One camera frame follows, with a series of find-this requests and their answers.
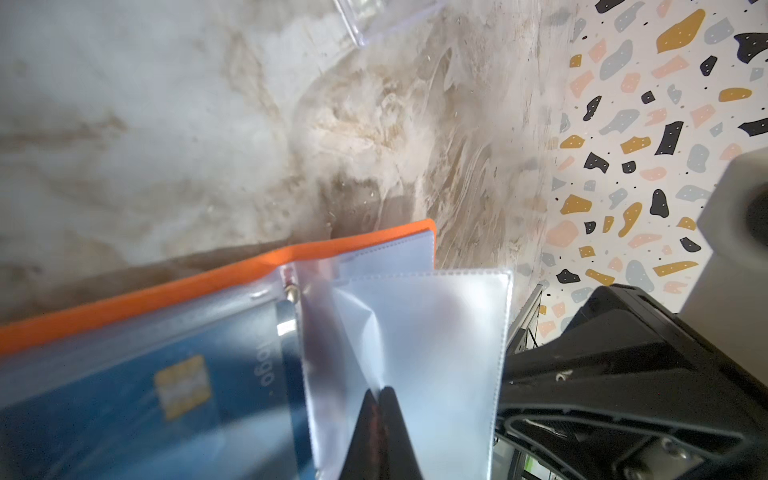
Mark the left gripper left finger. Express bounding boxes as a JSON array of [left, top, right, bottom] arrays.
[[339, 390, 380, 480]]

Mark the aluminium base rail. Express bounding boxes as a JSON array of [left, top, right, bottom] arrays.
[[506, 283, 544, 354]]

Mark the clear acrylic card stand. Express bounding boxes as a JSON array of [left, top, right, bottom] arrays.
[[334, 0, 445, 47]]

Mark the orange card holder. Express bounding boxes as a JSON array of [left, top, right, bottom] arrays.
[[1, 220, 514, 479]]

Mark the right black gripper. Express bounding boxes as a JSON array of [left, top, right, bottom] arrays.
[[495, 285, 767, 479]]

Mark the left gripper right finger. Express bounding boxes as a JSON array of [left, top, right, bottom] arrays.
[[378, 387, 423, 480]]

